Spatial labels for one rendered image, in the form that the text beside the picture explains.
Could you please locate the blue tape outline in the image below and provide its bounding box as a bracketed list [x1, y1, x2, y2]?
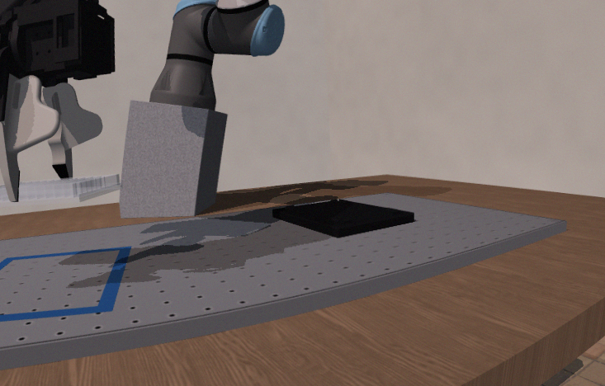
[0, 247, 131, 322]

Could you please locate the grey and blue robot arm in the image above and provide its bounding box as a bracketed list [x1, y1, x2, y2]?
[149, 0, 285, 111]

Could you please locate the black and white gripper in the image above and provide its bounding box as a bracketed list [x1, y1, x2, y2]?
[0, 0, 115, 202]

